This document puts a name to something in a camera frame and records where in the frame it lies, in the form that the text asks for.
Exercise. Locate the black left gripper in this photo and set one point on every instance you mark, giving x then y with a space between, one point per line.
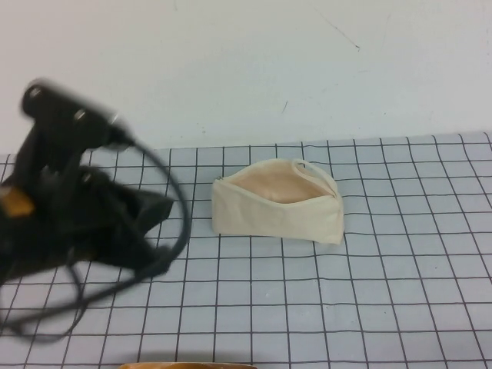
73 223

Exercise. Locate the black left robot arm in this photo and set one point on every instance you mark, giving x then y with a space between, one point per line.
15 250

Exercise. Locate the cream fabric pencil case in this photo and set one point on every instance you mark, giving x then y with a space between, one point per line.
269 219

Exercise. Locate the brown rounded object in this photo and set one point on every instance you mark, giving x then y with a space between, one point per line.
184 366

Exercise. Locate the blue grid-pattern tablecloth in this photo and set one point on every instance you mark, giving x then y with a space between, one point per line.
346 300

